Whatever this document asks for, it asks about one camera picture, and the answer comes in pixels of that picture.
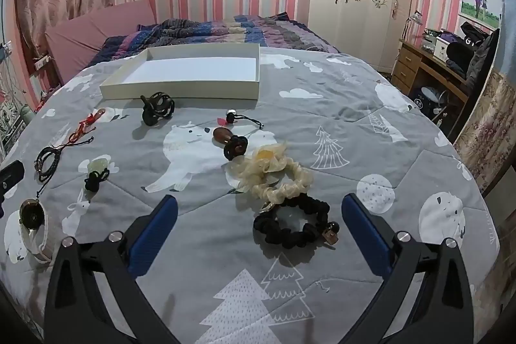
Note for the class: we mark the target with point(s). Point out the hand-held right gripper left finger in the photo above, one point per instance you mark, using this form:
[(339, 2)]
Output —
[(155, 235)]

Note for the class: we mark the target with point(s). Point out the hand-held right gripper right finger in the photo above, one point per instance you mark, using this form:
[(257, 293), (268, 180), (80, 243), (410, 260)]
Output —
[(365, 235)]

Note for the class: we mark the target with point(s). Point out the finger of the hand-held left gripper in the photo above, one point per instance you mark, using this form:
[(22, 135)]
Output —
[(12, 174)]

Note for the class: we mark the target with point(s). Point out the black tie with clear ornament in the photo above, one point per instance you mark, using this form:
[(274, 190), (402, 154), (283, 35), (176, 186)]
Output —
[(93, 180)]

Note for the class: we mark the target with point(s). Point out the black hair claw clip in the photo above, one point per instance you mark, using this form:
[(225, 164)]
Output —
[(155, 112)]

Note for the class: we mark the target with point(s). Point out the cream flower scrunchie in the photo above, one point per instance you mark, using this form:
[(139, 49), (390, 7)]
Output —
[(262, 166)]

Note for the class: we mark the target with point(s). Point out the white shallow box tray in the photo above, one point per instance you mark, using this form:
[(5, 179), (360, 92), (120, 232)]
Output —
[(193, 70)]

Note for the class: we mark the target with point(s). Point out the grey printed blanket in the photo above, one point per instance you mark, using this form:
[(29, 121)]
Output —
[(322, 166)]

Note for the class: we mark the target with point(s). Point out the black scrunchie with charm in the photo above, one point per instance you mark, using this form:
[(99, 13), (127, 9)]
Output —
[(268, 227)]

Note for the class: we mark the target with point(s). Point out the white power strip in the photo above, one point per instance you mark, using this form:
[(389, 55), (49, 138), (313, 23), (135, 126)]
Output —
[(41, 62)]

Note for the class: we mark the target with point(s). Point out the black bin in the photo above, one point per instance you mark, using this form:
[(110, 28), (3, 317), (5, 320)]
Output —
[(425, 100)]

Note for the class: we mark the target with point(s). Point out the pink pillow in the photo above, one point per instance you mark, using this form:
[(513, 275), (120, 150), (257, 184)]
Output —
[(92, 33)]

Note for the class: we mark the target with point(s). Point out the floral fabric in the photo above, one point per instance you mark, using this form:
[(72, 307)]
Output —
[(492, 126)]

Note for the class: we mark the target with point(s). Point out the wooden desk with drawers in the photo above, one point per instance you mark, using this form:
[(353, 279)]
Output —
[(407, 66)]

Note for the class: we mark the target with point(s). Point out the white storage box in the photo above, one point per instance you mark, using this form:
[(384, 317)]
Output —
[(442, 49)]

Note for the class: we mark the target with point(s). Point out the grey box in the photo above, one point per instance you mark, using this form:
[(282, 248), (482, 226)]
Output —
[(430, 37)]

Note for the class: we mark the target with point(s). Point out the dark jacket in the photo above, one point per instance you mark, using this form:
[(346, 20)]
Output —
[(481, 62)]

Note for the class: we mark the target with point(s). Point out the desk lamp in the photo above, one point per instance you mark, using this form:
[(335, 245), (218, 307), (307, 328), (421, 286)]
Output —
[(414, 18)]

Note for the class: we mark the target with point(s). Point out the patchwork quilt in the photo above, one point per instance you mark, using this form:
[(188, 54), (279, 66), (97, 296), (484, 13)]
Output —
[(250, 27)]

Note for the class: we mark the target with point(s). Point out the black bag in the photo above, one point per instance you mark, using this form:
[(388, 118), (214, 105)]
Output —
[(473, 33)]

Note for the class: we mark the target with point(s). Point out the couple wall poster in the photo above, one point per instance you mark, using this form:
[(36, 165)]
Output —
[(479, 5)]

